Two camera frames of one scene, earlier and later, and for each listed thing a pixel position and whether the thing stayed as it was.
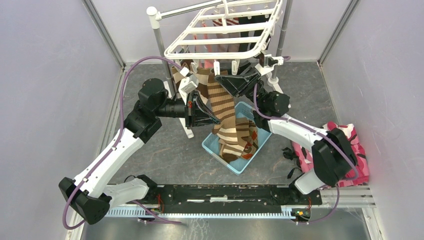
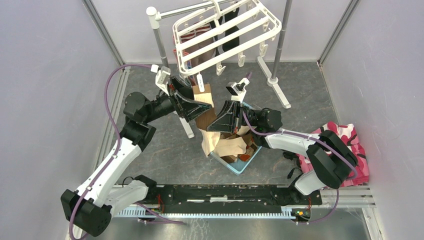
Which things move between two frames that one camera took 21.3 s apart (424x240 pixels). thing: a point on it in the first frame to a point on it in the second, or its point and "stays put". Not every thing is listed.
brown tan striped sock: [216, 96] to [211, 140]
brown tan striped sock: [230, 152] to [251, 148]
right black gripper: [239, 84] to [229, 119]
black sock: [256, 18] to [218, 28]
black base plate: [230, 198] stays put
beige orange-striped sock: [235, 47] to [198, 45]
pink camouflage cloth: [359, 176] stays put
